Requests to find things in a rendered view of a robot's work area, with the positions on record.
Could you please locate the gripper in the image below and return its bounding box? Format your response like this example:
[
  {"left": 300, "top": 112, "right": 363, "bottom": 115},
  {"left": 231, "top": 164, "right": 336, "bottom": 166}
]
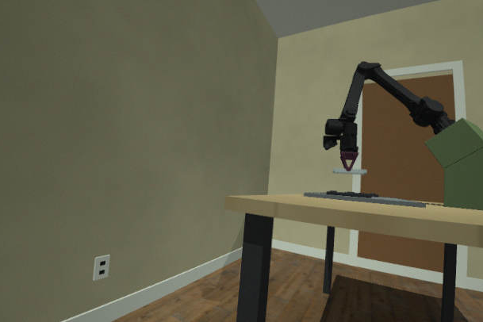
[{"left": 340, "top": 135, "right": 359, "bottom": 171}]

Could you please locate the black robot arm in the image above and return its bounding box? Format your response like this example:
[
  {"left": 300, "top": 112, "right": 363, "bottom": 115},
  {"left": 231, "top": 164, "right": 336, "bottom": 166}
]
[{"left": 323, "top": 61, "right": 456, "bottom": 151}]

